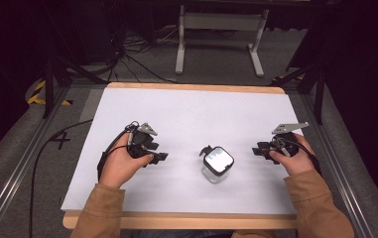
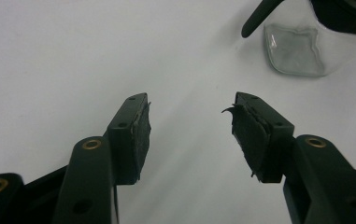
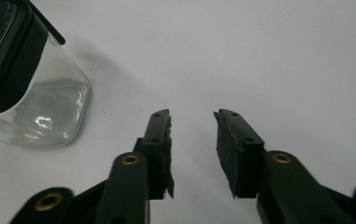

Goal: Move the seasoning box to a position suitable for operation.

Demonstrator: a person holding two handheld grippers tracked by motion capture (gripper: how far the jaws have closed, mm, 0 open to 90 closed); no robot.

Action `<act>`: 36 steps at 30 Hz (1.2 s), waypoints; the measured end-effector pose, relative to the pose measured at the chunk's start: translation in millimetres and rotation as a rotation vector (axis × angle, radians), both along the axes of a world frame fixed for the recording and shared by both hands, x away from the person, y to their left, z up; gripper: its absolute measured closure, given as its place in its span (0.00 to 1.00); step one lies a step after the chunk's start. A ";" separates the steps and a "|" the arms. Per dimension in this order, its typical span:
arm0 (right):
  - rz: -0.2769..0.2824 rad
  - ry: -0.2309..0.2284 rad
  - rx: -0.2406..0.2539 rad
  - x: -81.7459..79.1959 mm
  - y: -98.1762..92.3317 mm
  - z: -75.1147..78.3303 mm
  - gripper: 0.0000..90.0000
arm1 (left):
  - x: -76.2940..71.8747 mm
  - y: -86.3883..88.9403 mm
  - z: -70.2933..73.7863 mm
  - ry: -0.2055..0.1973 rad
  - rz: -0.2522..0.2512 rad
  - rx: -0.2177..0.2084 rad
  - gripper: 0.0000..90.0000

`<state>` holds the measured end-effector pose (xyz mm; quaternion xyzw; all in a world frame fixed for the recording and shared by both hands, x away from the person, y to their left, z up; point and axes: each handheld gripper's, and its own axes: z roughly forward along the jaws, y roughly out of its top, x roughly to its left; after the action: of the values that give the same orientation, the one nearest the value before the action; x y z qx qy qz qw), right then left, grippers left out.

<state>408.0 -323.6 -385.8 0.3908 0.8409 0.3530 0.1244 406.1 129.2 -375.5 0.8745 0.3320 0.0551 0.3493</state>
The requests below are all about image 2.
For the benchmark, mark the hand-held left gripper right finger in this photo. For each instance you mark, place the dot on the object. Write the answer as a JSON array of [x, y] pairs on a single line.
[[269, 140]]

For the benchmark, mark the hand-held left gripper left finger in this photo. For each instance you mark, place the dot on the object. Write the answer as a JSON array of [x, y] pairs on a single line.
[[125, 140]]

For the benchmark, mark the clear plastic packet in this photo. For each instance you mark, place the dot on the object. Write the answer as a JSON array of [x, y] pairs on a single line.
[[294, 51]]

